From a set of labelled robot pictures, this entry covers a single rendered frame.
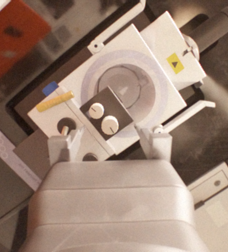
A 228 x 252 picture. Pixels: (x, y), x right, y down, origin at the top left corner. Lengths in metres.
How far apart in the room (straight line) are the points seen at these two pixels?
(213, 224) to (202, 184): 0.10
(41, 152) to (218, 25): 0.25
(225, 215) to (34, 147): 0.37
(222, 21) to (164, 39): 0.07
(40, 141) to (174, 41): 0.19
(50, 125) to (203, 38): 0.19
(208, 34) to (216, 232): 0.37
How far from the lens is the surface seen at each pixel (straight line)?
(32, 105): 0.31
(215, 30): 0.25
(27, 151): 0.25
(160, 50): 0.22
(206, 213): 0.41
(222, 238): 0.48
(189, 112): 0.20
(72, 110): 0.18
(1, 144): 0.34
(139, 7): 0.19
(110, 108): 0.17
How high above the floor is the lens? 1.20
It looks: 8 degrees down
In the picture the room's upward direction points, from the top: 54 degrees clockwise
